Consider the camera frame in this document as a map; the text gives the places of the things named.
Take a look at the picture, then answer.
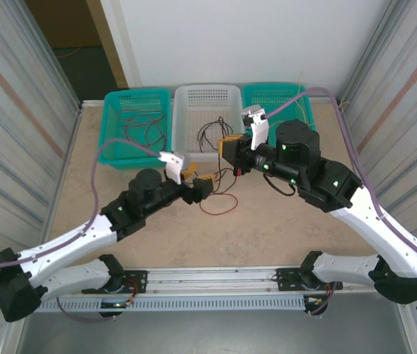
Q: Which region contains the brown wooden door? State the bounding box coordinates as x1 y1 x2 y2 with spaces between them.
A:
25 0 102 49

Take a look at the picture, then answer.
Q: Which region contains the grey slotted cable duct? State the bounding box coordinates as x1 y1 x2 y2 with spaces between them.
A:
40 294 307 314

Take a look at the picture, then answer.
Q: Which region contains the teal perforated plastic basket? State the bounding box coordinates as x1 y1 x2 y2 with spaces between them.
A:
99 88 175 170
241 83 318 132

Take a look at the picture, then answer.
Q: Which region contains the beige door frame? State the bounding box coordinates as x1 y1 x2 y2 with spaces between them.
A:
85 0 130 90

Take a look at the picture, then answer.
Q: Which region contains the white perforated plastic basket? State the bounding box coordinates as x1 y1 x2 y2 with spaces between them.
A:
170 84 248 163

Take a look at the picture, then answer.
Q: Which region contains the aluminium table edge frame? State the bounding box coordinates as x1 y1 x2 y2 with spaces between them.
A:
10 96 407 296

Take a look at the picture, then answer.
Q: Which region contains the orange floor cable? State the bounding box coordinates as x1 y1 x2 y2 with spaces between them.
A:
53 47 80 60

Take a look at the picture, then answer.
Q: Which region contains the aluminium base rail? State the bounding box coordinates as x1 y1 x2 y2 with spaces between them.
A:
143 265 281 295

